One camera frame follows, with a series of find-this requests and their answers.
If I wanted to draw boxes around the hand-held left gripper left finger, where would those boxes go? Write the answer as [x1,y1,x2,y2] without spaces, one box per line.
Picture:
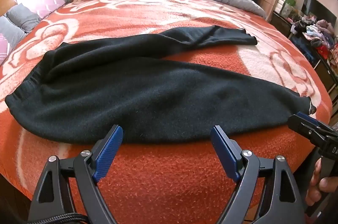
[28,125,124,224]

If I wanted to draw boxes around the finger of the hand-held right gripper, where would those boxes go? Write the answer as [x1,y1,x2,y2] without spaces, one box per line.
[296,111,338,136]
[288,114,332,145]

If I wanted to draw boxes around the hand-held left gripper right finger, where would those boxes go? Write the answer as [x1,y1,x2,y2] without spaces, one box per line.
[210,125,307,224]

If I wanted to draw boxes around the black pants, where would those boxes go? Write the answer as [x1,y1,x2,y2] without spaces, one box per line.
[5,25,317,145]

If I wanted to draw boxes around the person's right hand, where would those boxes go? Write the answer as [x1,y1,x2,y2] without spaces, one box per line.
[306,159,338,206]

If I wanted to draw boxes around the orange white floral blanket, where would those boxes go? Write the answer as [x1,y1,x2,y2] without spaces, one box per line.
[0,0,333,224]

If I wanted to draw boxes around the dark low cabinet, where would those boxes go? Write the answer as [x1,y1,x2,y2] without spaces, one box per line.
[271,11,338,98]

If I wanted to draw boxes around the pile of clothes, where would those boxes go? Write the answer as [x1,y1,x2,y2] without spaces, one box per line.
[293,15,338,66]

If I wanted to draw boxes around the black television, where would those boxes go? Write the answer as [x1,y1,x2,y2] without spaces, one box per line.
[301,0,337,34]

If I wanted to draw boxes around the grey pillow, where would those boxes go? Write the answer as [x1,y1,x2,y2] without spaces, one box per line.
[0,3,41,41]

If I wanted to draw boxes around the black braided cable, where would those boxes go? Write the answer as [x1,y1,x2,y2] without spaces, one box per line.
[26,213,89,224]

